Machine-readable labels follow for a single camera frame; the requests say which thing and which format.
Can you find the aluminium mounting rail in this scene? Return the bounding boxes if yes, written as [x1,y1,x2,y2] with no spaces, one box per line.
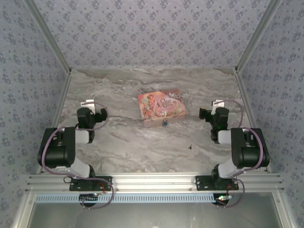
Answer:
[25,172,285,193]

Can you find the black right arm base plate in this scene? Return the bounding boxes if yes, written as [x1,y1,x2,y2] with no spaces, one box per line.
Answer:
[195,175,239,192]

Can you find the pale slotted cable duct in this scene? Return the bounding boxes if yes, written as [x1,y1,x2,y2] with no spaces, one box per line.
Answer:
[35,193,216,204]

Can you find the aluminium frame leg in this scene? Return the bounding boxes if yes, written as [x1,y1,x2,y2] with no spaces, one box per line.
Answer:
[272,191,299,228]
[10,192,37,228]

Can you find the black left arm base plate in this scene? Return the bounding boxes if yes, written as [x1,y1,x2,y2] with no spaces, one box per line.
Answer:
[68,176,113,192]

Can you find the aluminium frame upright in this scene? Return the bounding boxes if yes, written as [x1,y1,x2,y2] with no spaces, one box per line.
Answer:
[23,0,73,73]
[234,0,284,72]

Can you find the aluminium table side rail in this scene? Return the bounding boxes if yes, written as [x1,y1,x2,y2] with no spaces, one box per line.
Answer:
[234,68,272,173]
[36,70,72,175]

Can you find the grey metal panel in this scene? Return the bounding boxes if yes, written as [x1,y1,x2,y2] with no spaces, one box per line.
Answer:
[26,201,284,228]

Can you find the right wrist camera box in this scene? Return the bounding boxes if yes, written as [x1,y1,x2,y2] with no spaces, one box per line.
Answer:
[211,99,226,113]

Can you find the small black circuit board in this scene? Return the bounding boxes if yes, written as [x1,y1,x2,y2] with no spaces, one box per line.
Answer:
[213,194,233,205]
[79,193,99,203]

